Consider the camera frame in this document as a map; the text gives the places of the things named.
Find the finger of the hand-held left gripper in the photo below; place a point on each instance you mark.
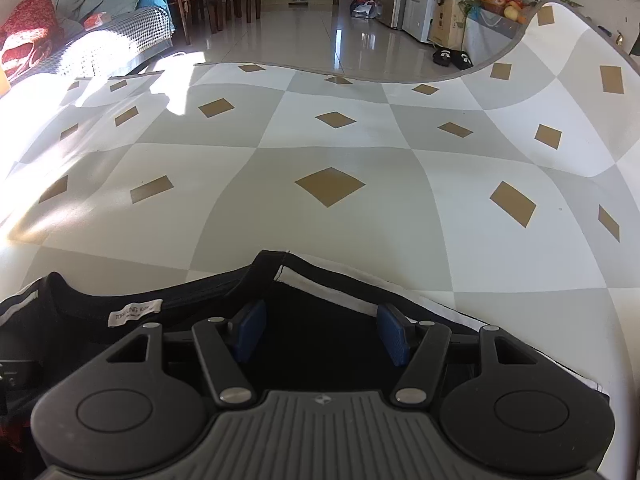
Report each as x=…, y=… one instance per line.
x=17, y=374

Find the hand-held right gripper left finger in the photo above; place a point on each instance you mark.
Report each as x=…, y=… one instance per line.
x=250, y=331

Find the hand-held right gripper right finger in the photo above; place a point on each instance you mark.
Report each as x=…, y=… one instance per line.
x=395, y=336

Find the black t-shirt white stripes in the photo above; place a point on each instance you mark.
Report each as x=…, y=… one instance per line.
x=315, y=315

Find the black white slipper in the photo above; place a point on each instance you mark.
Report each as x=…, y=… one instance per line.
x=462, y=60
x=442, y=57

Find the yellow cushion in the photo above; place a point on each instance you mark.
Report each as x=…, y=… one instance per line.
x=4, y=81

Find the grey cloth covered table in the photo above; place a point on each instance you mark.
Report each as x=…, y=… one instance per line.
x=487, y=40

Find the cardboard box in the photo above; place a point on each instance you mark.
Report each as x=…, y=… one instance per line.
x=447, y=25

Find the houndstooth covered sofa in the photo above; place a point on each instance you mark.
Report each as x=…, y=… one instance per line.
x=140, y=25

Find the white plastic bag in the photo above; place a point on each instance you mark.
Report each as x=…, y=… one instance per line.
x=367, y=10

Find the white chest freezer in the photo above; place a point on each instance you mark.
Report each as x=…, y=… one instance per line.
x=422, y=5

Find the blue cloth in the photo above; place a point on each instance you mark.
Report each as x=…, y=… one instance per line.
x=155, y=2

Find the orange packet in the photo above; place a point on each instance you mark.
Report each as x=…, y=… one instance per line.
x=95, y=20

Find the red knitted blanket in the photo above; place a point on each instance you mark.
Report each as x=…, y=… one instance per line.
x=27, y=25

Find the fruit basket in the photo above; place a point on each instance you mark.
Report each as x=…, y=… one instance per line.
x=502, y=0

